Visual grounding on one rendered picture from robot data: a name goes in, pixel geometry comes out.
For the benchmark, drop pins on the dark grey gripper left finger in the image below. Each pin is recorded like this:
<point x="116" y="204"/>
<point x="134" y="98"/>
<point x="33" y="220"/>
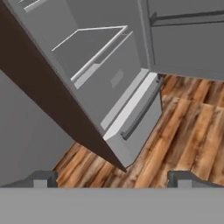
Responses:
<point x="45" y="176"/>

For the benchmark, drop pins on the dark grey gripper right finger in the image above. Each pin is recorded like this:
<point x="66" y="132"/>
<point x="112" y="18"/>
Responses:
<point x="180" y="176"/>

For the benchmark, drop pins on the grey fridge door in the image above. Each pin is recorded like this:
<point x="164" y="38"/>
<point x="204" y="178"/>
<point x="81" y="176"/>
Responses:
<point x="189" y="49"/>

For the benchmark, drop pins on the white-edged fridge shelf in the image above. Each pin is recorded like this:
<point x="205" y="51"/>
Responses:
<point x="87" y="46"/>
<point x="32" y="4"/>

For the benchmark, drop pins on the grey fridge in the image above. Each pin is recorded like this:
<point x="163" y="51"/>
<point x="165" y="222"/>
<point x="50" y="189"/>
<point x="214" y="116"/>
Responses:
<point x="87" y="14"/>

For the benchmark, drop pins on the grey freezer drawer front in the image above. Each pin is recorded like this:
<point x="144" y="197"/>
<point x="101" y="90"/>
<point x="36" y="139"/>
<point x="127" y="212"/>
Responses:
<point x="145" y="122"/>

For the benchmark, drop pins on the brown cabinet side panel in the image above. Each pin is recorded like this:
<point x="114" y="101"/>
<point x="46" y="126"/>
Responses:
<point x="43" y="87"/>

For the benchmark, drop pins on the dark grey door bar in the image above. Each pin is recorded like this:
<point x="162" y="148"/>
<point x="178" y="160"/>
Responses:
<point x="186" y="17"/>

